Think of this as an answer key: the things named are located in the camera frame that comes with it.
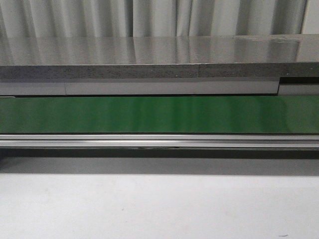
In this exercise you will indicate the white pleated curtain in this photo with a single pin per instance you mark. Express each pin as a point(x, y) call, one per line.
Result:
point(139, 18)

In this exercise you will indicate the grey stone counter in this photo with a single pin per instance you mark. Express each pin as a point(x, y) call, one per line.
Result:
point(194, 65)

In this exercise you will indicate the aluminium conveyor side rail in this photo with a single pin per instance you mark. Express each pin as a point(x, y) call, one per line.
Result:
point(210, 141)

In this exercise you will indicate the green conveyor belt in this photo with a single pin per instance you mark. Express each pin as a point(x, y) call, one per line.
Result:
point(155, 114)

